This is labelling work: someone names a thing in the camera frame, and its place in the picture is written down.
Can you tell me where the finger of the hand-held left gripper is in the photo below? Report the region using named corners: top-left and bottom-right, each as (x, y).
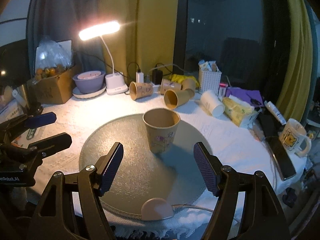
top-left (0, 112), bottom-right (57, 143)
top-left (27, 133), bottom-right (73, 161)

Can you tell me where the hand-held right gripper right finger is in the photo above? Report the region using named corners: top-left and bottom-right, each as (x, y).
top-left (193, 142), bottom-right (292, 240)

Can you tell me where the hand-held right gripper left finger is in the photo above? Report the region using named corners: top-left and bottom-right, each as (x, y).
top-left (26, 142), bottom-right (124, 240)

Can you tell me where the brown paper cup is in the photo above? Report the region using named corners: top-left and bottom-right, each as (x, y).
top-left (129, 81), bottom-right (154, 101)
top-left (163, 88), bottom-right (196, 110)
top-left (160, 78), bottom-right (183, 95)
top-left (181, 78), bottom-right (197, 92)
top-left (143, 108), bottom-right (181, 154)

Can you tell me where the white lying cup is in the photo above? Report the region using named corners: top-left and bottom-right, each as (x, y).
top-left (200, 90), bottom-right (225, 117)

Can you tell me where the round grey mat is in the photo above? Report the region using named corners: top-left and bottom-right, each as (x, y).
top-left (78, 113), bottom-right (214, 217)

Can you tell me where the white tablecloth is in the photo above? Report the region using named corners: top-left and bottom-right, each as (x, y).
top-left (10, 90), bottom-right (308, 240)

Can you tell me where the cardboard box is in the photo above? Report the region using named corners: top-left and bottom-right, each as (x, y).
top-left (29, 64), bottom-right (78, 105)

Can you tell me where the pile of small oranges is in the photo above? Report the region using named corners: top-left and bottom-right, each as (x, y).
top-left (34, 64), bottom-right (68, 81)

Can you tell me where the white plate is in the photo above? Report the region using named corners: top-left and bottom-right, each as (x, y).
top-left (72, 82), bottom-right (107, 99)

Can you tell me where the purple bowl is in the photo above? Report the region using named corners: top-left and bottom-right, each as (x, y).
top-left (73, 70), bottom-right (106, 94)

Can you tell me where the pink round object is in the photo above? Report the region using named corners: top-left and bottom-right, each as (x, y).
top-left (140, 197), bottom-right (174, 221)

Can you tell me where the yellow tissue packet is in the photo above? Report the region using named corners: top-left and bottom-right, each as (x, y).
top-left (222, 97), bottom-right (259, 128)

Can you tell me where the clear plastic bag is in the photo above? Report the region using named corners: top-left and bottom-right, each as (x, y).
top-left (35, 35), bottom-right (73, 73)

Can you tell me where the black pouch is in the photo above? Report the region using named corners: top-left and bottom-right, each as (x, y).
top-left (257, 112), bottom-right (283, 138)

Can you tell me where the black phone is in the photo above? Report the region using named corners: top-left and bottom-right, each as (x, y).
top-left (264, 136), bottom-right (297, 181)

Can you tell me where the purple cloth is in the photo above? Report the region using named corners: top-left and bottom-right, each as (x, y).
top-left (226, 87), bottom-right (264, 108)

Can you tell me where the white desk lamp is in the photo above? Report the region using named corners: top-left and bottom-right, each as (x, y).
top-left (79, 20), bottom-right (129, 96)

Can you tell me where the white perforated basket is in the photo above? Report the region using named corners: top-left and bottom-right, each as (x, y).
top-left (198, 67), bottom-right (222, 94)

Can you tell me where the white tube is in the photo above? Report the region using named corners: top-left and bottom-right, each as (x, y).
top-left (264, 100), bottom-right (287, 125)

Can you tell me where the yellow cloth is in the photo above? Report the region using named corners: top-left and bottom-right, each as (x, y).
top-left (168, 74), bottom-right (199, 87)

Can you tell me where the cream cartoon mug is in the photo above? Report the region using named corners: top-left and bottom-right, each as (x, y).
top-left (278, 118), bottom-right (312, 158)

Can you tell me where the black power adapter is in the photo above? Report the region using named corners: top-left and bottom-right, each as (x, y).
top-left (152, 70), bottom-right (163, 85)

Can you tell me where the grey curtain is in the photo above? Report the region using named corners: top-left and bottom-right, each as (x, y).
top-left (26, 0), bottom-right (107, 77)

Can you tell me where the yellow curtain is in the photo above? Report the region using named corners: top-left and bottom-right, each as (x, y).
top-left (274, 0), bottom-right (315, 123)
top-left (100, 0), bottom-right (179, 78)

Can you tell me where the white cable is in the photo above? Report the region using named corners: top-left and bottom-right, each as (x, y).
top-left (172, 204), bottom-right (241, 223)

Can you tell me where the black cable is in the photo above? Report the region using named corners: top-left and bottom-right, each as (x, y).
top-left (127, 62), bottom-right (141, 81)

